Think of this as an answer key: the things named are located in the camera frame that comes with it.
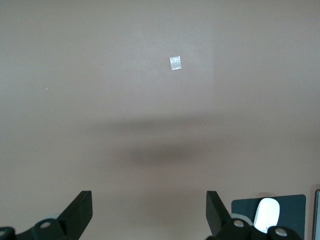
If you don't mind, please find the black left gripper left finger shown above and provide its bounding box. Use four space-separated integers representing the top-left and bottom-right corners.
0 190 94 240

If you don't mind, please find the white computer mouse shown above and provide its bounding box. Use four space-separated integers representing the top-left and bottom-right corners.
253 197 281 235

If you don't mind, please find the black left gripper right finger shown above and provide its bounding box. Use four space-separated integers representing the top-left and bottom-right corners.
206 190 301 240

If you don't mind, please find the small clear tape patch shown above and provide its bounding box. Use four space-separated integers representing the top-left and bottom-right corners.
169 56 182 72

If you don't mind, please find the black mouse pad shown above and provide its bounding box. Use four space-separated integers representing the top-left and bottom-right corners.
231 194 307 240

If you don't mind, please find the grey closed laptop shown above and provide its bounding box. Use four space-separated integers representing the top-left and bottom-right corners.
312 184 320 240

